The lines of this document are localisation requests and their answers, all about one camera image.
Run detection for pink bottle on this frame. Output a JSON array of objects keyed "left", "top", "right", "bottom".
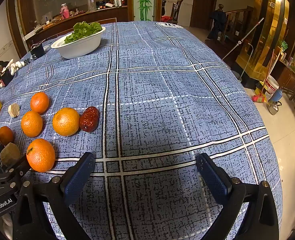
[{"left": 60, "top": 3, "right": 70, "bottom": 20}]

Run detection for beige banana chunk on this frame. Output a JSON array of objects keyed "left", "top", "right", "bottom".
[{"left": 8, "top": 103, "right": 20, "bottom": 118}]

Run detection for large pale orange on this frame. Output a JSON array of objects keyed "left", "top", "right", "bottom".
[{"left": 52, "top": 107, "right": 80, "bottom": 137}]

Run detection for black jar on table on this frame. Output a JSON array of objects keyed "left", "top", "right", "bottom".
[{"left": 30, "top": 43, "right": 45, "bottom": 60}]

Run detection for wooden counter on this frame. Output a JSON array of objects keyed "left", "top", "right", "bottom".
[{"left": 26, "top": 6, "right": 128, "bottom": 48}]

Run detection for white bucket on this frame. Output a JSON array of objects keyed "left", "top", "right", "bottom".
[{"left": 265, "top": 75, "right": 279, "bottom": 95}]

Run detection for wooden chair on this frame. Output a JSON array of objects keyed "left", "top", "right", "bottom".
[{"left": 167, "top": 0, "right": 183, "bottom": 24}]

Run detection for metal mop pole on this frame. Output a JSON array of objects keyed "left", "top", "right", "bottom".
[{"left": 222, "top": 17, "right": 264, "bottom": 60}]

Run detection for white bowl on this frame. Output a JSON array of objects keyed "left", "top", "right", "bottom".
[{"left": 51, "top": 26, "right": 106, "bottom": 59}]

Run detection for red jujube date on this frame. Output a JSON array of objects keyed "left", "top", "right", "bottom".
[{"left": 79, "top": 106, "right": 99, "bottom": 132}]

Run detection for green lettuce leaves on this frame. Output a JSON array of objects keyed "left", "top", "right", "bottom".
[{"left": 64, "top": 21, "right": 102, "bottom": 44}]

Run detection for small dark orange tangerine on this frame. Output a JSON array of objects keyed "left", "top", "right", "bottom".
[{"left": 0, "top": 126, "right": 14, "bottom": 146}]

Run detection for blue plaid tablecloth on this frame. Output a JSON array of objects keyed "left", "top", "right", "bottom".
[{"left": 0, "top": 22, "right": 283, "bottom": 239}]

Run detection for white glove pile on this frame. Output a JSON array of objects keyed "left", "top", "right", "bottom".
[{"left": 0, "top": 59, "right": 28, "bottom": 89}]

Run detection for broom with red head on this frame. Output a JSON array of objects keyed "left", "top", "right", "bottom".
[{"left": 251, "top": 49, "right": 275, "bottom": 103}]

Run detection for metal kettle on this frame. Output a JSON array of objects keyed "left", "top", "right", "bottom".
[{"left": 267, "top": 101, "right": 282, "bottom": 115}]

